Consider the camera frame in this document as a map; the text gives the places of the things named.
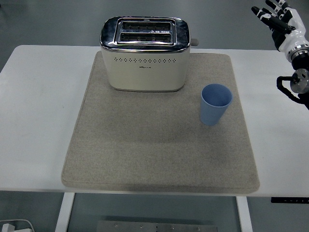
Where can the cream chrome two-slot toaster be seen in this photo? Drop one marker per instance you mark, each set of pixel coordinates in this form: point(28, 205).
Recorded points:
point(144, 72)

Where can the black table control panel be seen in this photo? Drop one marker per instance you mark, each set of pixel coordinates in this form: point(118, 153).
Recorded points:
point(289, 200)

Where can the white table leg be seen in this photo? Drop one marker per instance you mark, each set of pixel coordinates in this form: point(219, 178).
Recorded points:
point(64, 212)
point(245, 215)

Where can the grey metal plate with screws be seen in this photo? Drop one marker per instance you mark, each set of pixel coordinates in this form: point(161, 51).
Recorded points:
point(157, 227)

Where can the white power adapter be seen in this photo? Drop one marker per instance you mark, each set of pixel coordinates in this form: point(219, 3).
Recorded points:
point(7, 228)

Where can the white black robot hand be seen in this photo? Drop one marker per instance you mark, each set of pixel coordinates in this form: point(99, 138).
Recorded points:
point(293, 33)

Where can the blue ribbed plastic cup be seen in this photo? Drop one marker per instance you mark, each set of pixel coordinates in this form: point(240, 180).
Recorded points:
point(213, 111)

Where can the beige felt table mat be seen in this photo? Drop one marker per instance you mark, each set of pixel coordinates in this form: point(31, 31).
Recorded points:
point(157, 149)

